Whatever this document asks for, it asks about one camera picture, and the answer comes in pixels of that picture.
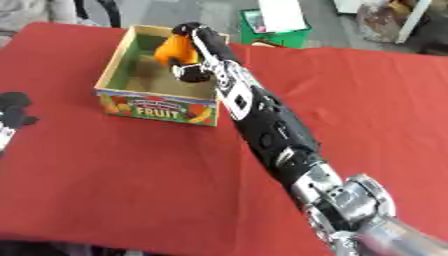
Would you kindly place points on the tan cardboard box green inside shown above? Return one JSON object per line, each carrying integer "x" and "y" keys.
{"x": 157, "y": 83}

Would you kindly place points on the brown bag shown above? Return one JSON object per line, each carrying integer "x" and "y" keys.
{"x": 385, "y": 20}

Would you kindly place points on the orange toy fruit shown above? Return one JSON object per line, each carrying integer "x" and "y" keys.
{"x": 177, "y": 50}

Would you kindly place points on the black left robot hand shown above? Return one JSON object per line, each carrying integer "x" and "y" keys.
{"x": 15, "y": 110}

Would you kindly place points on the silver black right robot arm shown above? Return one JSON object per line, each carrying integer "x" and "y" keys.
{"x": 274, "y": 130}

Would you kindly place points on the black chair frame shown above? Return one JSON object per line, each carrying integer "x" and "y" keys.
{"x": 102, "y": 10}

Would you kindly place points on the white paper sheet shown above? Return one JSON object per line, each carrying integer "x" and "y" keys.
{"x": 282, "y": 15}

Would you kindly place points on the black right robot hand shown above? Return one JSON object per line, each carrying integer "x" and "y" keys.
{"x": 213, "y": 46}

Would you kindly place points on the person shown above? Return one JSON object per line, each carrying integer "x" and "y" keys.
{"x": 38, "y": 11}

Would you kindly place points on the white table leg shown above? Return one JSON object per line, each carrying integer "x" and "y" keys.
{"x": 414, "y": 20}

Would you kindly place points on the green plastic bin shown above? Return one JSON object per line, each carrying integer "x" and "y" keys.
{"x": 280, "y": 31}

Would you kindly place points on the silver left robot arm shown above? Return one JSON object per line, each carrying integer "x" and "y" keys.
{"x": 4, "y": 135}

